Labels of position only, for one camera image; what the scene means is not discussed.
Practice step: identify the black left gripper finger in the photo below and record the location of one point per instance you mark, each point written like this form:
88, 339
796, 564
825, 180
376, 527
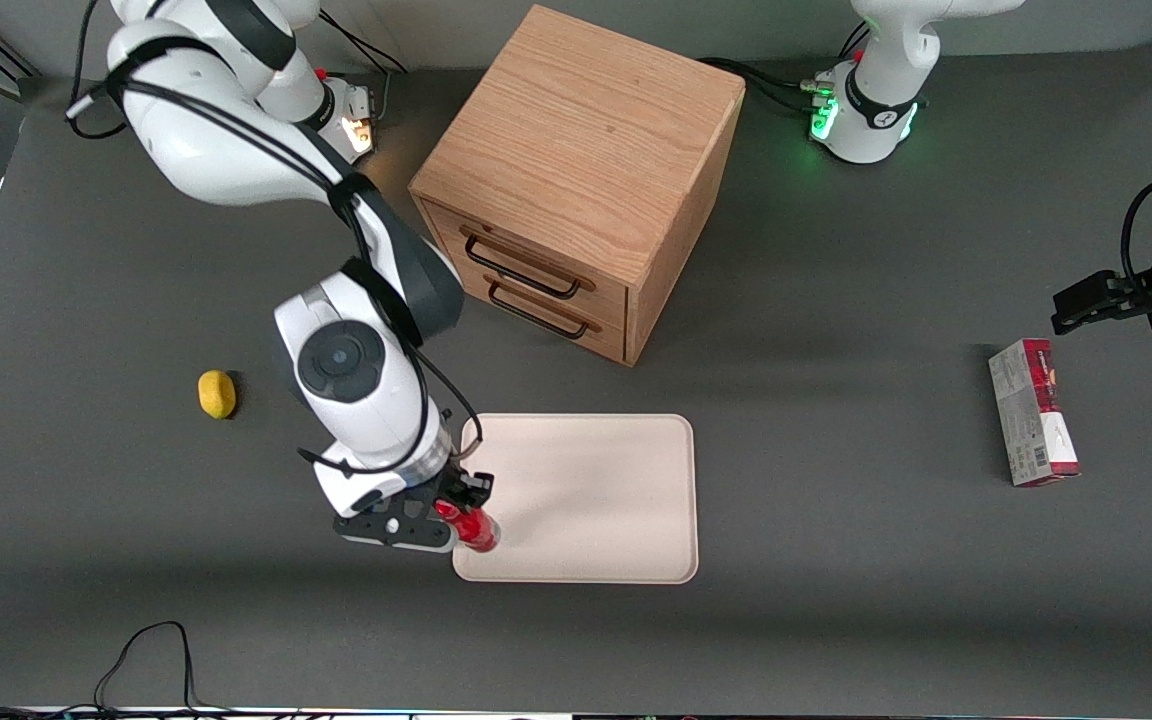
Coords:
1091, 288
1086, 318

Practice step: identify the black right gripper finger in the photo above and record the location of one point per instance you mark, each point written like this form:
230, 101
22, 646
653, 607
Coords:
471, 486
444, 508

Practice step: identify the red coke bottle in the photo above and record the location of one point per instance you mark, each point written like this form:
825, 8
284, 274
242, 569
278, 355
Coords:
476, 530

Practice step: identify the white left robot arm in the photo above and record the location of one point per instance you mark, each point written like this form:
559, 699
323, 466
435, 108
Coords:
881, 90

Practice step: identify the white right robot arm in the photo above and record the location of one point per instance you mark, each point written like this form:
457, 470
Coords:
346, 360

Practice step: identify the beige plastic tray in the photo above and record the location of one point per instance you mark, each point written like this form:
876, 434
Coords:
586, 498

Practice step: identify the grey and red carton box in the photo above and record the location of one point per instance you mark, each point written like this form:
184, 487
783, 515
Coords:
1031, 415

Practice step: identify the yellow lemon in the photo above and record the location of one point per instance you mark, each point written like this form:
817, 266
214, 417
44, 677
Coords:
217, 394

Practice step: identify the wooden two-drawer cabinet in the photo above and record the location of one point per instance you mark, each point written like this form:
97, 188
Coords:
576, 140

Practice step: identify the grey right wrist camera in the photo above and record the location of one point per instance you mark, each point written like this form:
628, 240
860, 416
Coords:
356, 488

